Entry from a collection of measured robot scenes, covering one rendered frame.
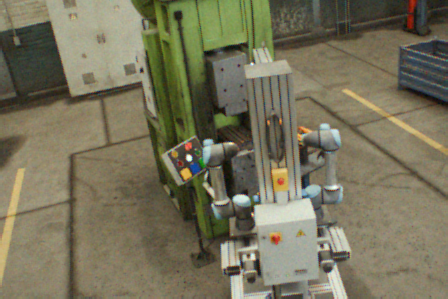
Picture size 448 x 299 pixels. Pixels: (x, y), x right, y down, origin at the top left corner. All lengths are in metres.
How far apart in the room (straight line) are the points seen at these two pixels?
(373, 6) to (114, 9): 5.90
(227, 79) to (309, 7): 6.99
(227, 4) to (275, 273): 2.17
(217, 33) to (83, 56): 5.45
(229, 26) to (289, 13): 6.63
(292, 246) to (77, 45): 6.97
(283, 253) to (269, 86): 0.99
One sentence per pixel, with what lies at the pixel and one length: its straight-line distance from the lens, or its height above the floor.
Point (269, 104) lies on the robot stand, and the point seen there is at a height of 1.87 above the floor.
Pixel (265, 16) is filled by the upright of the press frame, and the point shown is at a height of 2.00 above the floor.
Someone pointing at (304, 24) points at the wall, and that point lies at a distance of 10.77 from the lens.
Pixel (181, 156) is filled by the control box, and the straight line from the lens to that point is 3.80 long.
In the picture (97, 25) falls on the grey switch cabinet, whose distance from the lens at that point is 9.02.
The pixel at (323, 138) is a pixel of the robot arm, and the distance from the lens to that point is 3.14.
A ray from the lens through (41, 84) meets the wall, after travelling 9.98.
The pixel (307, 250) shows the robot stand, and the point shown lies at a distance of 2.87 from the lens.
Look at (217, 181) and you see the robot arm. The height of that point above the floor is 1.23.
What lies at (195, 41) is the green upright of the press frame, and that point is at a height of 1.93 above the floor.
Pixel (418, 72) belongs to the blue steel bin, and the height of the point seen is 0.39.
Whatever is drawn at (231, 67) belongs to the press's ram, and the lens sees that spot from 3.90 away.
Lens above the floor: 2.85
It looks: 26 degrees down
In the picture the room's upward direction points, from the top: 8 degrees counter-clockwise
